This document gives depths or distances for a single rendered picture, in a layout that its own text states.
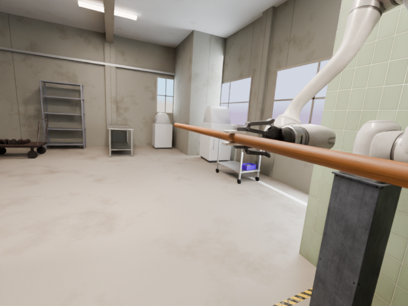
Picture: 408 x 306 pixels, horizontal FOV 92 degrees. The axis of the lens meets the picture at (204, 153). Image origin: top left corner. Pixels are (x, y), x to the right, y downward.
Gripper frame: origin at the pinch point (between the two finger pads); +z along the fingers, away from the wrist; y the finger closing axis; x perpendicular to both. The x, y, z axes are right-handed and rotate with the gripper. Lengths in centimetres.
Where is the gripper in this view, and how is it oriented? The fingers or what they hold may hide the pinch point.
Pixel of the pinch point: (234, 137)
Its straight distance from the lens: 63.3
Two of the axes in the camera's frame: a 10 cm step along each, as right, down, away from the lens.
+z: -9.4, 0.1, -3.5
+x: -3.5, -1.9, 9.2
